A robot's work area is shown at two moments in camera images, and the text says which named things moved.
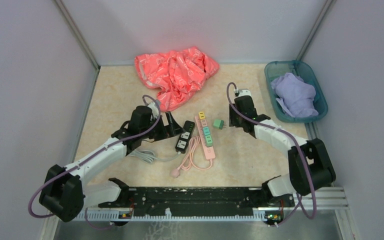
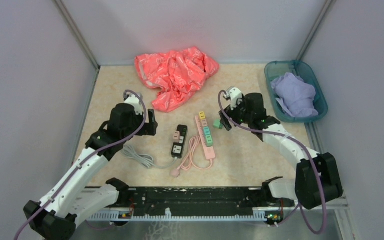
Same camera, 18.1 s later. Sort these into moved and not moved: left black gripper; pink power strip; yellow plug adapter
Moved: left black gripper
Not moved: yellow plug adapter; pink power strip
